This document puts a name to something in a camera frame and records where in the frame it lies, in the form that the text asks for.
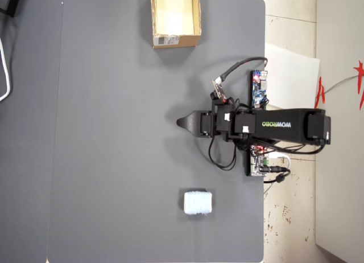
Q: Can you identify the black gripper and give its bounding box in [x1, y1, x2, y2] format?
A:
[176, 97, 235, 142]

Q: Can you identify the light blue yarn block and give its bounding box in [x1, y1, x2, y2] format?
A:
[183, 190, 214, 216]

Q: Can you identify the open cardboard box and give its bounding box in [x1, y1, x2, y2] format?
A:
[150, 0, 202, 50]

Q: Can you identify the large grey textured mat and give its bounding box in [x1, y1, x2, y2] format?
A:
[46, 0, 267, 263]

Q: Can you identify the blue circuit board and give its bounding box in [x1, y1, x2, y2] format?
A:
[249, 69, 270, 109]

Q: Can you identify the white motor driver board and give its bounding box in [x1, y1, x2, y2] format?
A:
[245, 145, 271, 178]

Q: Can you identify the white shipping label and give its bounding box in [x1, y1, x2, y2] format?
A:
[156, 36, 180, 46]

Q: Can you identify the white paper sheet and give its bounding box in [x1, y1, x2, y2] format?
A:
[265, 43, 321, 112]

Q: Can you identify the thin black servo cable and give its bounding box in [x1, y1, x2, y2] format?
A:
[208, 137, 238, 170]

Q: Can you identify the small wrist camera board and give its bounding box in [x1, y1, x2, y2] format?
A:
[211, 77, 229, 102]

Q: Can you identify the black sleeved camera cable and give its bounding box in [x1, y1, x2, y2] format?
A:
[219, 56, 270, 82]

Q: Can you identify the white usb cable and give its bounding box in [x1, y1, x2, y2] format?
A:
[268, 152, 292, 169]

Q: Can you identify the black power cable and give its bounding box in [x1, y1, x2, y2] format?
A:
[263, 165, 291, 184]

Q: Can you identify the thick white cable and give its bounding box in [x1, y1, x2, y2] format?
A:
[0, 37, 13, 102]

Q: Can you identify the black object with frame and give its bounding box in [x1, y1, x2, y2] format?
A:
[0, 0, 23, 18]

